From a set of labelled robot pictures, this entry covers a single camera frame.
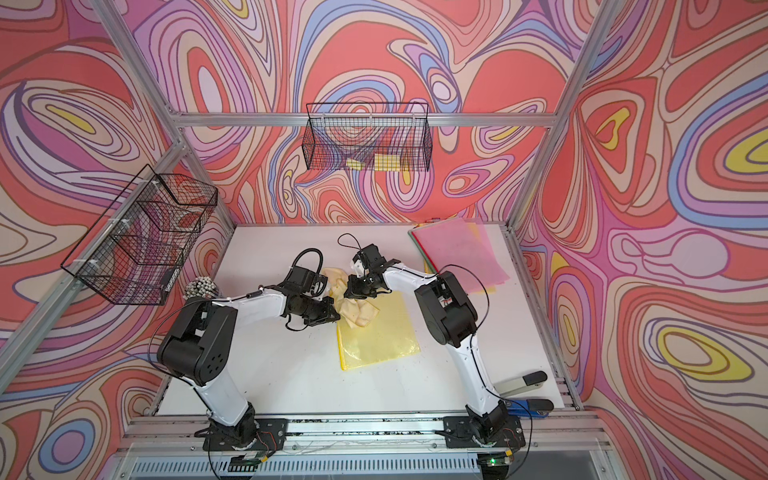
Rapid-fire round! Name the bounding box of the yellow microfiber cloth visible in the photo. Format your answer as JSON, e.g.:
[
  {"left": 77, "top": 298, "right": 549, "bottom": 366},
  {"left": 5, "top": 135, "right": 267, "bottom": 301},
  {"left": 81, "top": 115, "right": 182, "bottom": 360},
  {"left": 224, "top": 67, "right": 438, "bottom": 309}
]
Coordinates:
[{"left": 321, "top": 268, "right": 380, "bottom": 329}]

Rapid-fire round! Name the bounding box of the pale yellow document bag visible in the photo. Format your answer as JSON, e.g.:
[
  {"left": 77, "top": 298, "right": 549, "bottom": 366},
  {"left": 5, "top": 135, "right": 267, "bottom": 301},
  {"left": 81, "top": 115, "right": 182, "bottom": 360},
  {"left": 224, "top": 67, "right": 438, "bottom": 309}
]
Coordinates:
[{"left": 336, "top": 292, "right": 421, "bottom": 371}]

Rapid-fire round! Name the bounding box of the clear mesh document bag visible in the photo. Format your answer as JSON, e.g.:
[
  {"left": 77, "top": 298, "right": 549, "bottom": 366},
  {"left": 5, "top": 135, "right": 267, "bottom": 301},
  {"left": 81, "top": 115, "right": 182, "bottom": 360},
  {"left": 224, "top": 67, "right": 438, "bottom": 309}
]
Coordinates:
[{"left": 408, "top": 224, "right": 435, "bottom": 271}]

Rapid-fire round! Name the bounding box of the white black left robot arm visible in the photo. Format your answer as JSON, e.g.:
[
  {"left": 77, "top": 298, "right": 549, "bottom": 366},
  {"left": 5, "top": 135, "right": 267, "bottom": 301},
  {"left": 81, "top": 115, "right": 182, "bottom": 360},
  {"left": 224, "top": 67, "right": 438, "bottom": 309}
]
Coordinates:
[{"left": 156, "top": 267, "right": 340, "bottom": 427}]

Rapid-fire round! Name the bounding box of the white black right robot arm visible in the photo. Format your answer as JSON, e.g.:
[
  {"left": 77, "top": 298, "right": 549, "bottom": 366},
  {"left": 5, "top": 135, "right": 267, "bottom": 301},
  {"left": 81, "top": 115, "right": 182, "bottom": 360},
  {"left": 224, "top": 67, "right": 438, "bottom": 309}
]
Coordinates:
[{"left": 345, "top": 244, "right": 509, "bottom": 446}]

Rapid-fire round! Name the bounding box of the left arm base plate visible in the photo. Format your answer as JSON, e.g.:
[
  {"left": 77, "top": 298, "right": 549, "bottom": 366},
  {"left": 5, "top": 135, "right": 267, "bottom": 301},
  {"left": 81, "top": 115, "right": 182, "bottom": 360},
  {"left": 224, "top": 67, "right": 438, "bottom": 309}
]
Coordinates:
[{"left": 201, "top": 418, "right": 288, "bottom": 453}]

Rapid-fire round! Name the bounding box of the black wire basket back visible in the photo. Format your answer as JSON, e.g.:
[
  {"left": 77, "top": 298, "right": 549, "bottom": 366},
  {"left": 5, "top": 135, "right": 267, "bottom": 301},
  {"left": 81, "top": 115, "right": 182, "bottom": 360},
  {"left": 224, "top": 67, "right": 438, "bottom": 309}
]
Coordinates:
[{"left": 301, "top": 101, "right": 433, "bottom": 172}]

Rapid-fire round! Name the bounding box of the black wire basket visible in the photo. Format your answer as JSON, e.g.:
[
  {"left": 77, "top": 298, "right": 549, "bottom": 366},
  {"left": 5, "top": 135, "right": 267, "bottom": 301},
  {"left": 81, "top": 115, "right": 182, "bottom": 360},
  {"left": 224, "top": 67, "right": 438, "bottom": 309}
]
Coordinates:
[
  {"left": 301, "top": 101, "right": 433, "bottom": 172},
  {"left": 60, "top": 165, "right": 218, "bottom": 306}
]

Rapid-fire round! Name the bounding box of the black wire basket left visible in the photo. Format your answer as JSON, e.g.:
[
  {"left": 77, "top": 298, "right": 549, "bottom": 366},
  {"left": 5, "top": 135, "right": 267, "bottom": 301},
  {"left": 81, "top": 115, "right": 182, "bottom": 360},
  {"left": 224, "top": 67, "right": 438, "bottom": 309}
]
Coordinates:
[{"left": 60, "top": 165, "right": 218, "bottom": 306}]

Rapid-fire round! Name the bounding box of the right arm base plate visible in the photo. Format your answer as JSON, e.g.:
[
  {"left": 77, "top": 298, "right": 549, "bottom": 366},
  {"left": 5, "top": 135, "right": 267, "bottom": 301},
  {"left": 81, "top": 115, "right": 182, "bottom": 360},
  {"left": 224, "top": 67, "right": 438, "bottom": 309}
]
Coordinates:
[{"left": 437, "top": 416, "right": 527, "bottom": 451}]

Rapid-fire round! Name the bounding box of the aluminium frame rail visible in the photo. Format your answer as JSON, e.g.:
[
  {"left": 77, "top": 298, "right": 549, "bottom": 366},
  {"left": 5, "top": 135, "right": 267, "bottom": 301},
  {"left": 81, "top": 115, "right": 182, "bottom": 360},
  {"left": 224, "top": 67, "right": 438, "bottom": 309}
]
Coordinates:
[{"left": 0, "top": 0, "right": 631, "bottom": 480}]

